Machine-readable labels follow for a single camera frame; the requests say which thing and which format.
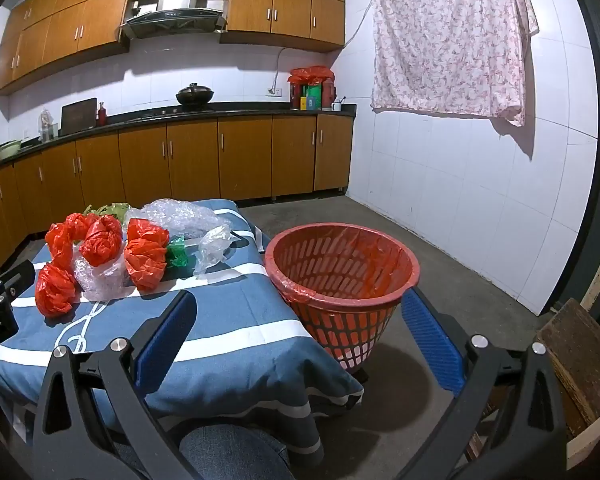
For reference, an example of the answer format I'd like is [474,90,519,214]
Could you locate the dark cutting board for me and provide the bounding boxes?
[60,97,98,136]

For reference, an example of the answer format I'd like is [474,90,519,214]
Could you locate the wooden lower cabinets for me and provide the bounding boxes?
[0,112,355,271]

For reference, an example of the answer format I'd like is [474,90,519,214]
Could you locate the red basket liner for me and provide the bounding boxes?
[274,227,417,307]

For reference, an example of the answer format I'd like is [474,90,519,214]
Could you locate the green paw-print bag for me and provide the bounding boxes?
[83,201,133,223]

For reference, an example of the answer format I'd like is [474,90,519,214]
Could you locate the steel range hood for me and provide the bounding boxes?
[119,0,228,41]

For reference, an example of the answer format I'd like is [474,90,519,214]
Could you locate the person's leg in jeans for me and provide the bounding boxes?
[177,422,291,480]

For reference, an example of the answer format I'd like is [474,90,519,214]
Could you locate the red bag covered jars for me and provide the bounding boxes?
[286,65,337,111]

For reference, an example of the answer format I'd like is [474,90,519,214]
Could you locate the black countertop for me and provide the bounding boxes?
[0,102,357,176]

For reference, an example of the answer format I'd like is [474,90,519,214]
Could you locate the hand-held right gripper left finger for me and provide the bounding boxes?
[30,290,206,480]

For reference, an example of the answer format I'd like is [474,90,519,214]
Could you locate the dark green plastic bag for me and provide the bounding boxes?
[164,236,191,268]

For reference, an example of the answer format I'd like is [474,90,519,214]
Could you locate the thin clear plastic bag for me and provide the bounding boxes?
[192,225,233,278]

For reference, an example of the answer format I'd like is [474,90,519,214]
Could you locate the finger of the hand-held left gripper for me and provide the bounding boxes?
[0,260,36,311]

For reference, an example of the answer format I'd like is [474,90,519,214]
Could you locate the red plastic basket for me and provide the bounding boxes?
[264,225,422,373]

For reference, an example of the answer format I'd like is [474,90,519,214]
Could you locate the black wok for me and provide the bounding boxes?
[175,83,216,106]

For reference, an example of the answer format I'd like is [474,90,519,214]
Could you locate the wooden upper cabinets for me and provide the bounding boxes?
[0,0,346,96]

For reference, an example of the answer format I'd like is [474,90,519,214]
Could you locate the large clear bubble wrap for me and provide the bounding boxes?
[140,199,233,241]

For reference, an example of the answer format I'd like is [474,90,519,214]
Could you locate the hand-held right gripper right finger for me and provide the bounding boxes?
[390,287,568,480]

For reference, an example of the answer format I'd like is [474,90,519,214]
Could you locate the pink floral cloth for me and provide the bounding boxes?
[370,0,540,127]

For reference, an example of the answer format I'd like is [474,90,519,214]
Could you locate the clear plastic jar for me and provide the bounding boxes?
[37,109,58,143]

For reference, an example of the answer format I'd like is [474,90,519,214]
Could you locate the small clear plastic bag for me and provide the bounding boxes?
[72,250,131,302]

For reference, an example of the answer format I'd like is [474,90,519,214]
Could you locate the black gas stove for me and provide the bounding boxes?
[140,105,216,117]

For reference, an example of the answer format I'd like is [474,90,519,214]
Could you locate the wooden cabinets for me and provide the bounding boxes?
[0,0,346,96]
[0,112,355,271]

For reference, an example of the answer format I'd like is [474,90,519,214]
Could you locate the wooden stool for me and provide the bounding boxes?
[535,297,600,441]

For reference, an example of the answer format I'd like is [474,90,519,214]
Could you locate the white power cable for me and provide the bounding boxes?
[274,47,288,90]

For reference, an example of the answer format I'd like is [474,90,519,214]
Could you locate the blue striped blanket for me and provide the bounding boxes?
[0,199,366,436]

